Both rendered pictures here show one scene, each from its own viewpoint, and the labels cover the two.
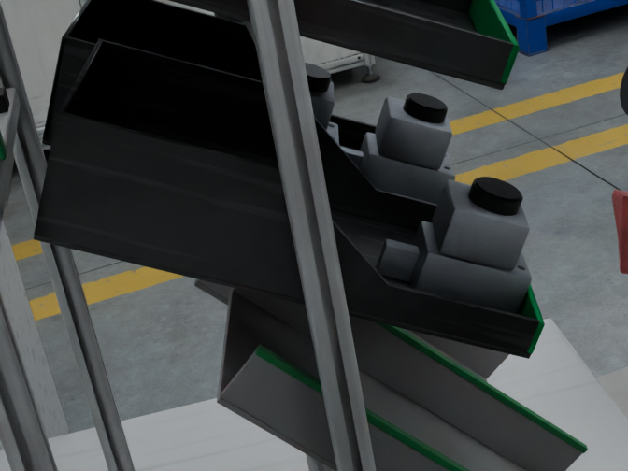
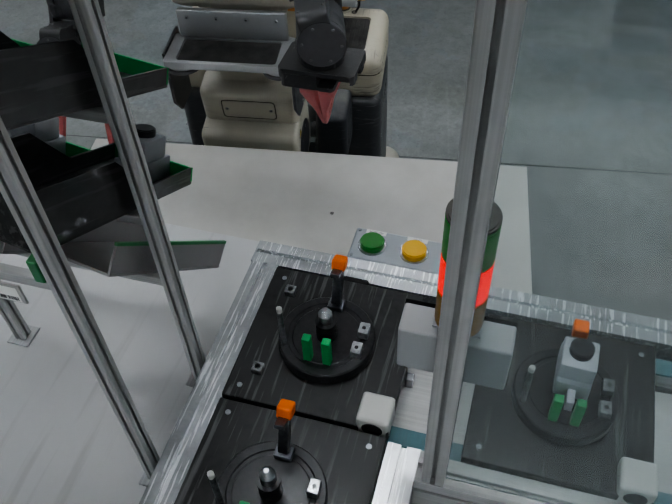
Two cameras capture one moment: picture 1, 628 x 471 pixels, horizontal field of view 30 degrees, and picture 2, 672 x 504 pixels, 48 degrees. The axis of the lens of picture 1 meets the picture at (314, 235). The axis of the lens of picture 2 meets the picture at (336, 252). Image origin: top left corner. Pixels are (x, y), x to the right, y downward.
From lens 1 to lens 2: 0.61 m
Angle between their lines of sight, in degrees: 55
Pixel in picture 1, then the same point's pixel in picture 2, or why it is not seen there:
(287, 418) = (131, 264)
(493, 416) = (130, 227)
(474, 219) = (151, 143)
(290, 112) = (128, 135)
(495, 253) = (159, 153)
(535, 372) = not seen: hidden behind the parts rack
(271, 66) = (125, 120)
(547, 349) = not seen: hidden behind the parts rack
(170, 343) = not seen: outside the picture
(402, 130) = (41, 127)
